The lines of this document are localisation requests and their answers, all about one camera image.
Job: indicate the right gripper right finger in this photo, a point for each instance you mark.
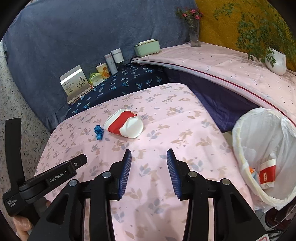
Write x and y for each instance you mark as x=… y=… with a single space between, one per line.
x=234 y=219

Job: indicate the mustard yellow backdrop cloth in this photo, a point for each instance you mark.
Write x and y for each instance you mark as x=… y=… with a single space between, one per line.
x=221 y=32

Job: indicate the green plant white pot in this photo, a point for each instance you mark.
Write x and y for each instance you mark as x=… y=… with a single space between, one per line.
x=276 y=61

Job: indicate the navy floral cloth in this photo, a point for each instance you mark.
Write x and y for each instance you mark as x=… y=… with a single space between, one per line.
x=133 y=78

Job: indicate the mint green tissue box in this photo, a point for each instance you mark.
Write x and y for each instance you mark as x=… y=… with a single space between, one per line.
x=147 y=47

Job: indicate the blue wrapper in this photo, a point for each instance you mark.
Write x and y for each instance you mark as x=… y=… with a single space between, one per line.
x=99 y=131

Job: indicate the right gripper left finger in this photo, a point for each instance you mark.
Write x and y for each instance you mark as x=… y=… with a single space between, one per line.
x=64 y=218

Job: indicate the white cosmetic tube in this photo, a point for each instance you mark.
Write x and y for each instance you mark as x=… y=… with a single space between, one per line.
x=111 y=64

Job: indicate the glass vase pink flowers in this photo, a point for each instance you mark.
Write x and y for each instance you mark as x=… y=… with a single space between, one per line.
x=191 y=18

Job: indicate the small green white box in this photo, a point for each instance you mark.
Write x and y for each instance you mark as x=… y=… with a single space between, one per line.
x=95 y=79

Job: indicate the pale pink dotted cloth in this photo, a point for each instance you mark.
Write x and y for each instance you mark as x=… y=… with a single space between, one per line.
x=231 y=69

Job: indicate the white lined trash bin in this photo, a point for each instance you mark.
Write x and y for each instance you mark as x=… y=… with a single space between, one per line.
x=259 y=136

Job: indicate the blue grey backdrop cloth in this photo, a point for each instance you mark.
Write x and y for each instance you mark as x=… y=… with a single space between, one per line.
x=49 y=38

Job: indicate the white card box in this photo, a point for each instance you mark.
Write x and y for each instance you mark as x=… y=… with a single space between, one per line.
x=75 y=84

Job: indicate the white cosmetic jar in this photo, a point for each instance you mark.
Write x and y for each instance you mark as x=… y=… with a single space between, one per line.
x=117 y=56

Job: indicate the orange plastic snack bag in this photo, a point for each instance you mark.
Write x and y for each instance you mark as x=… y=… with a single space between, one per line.
x=253 y=172

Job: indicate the small orange print box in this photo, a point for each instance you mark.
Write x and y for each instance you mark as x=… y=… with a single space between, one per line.
x=103 y=70

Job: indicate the person's left hand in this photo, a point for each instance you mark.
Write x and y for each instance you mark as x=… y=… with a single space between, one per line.
x=23 y=226

